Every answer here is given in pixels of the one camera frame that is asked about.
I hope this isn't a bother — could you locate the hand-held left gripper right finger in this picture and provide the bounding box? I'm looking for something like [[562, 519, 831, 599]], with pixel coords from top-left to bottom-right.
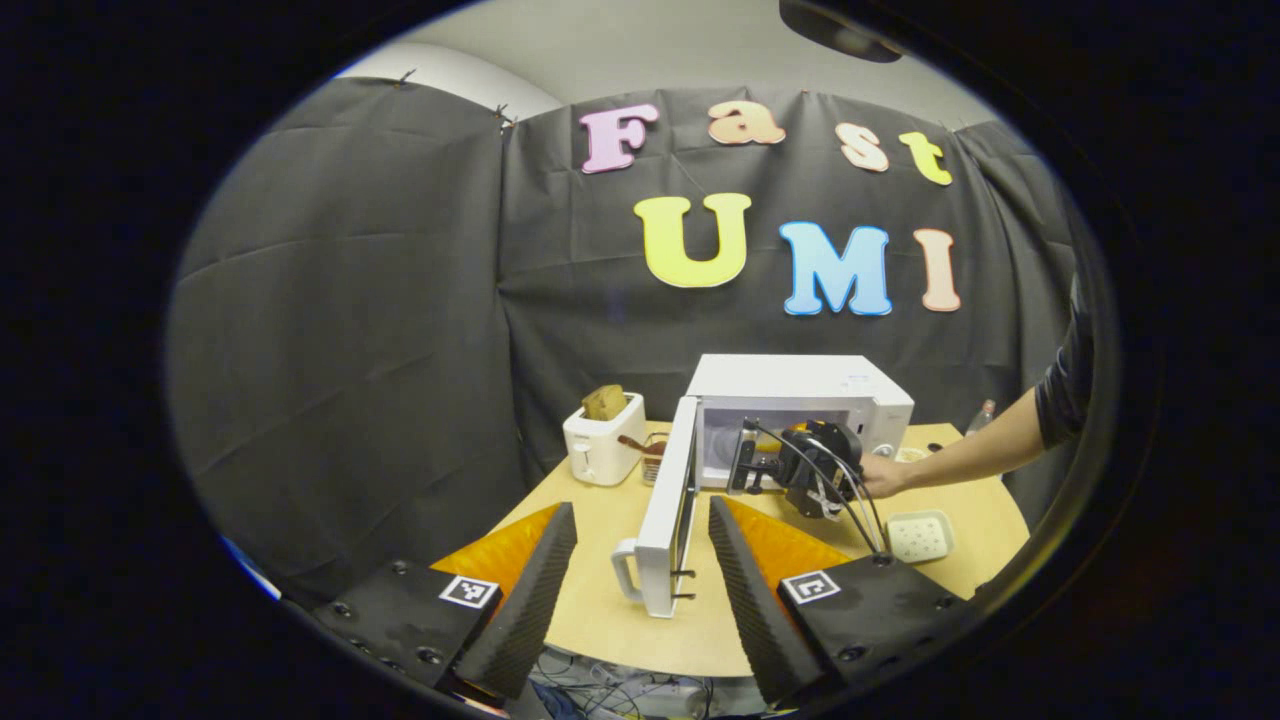
[[708, 495, 986, 711]]

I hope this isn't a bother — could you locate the white microwave oven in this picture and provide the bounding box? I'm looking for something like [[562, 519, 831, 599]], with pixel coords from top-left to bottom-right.
[[612, 353, 916, 619]]

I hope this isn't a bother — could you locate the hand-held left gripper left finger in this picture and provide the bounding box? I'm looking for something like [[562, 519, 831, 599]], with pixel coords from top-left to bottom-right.
[[310, 502, 579, 701]]

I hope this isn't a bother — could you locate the white toaster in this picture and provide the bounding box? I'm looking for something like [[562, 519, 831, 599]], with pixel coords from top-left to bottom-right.
[[563, 392, 648, 488]]

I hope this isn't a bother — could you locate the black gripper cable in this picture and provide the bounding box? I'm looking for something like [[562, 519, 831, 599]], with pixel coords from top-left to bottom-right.
[[750, 425, 891, 559]]

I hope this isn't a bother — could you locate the pale green square plate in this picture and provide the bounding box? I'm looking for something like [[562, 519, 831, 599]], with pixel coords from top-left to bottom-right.
[[886, 510, 956, 564]]

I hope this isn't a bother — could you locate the bundle of cables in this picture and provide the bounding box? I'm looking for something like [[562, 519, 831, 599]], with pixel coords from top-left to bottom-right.
[[530, 650, 726, 720]]

